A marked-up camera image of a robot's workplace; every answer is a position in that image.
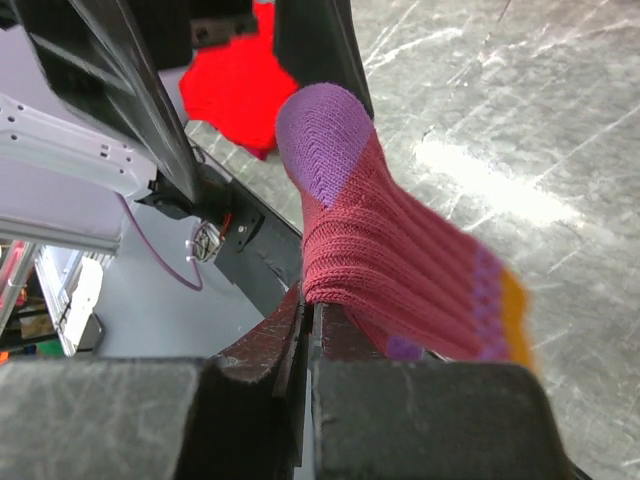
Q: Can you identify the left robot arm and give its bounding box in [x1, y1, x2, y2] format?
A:
[1, 1, 269, 225]

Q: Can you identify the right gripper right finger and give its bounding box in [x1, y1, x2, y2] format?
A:
[312, 305, 570, 480]

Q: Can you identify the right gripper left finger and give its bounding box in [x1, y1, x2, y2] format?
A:
[1, 289, 306, 479]

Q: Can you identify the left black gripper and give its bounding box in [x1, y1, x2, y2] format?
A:
[10, 0, 374, 202]

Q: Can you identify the red folded cloth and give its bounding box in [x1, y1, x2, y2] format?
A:
[179, 1, 298, 160]

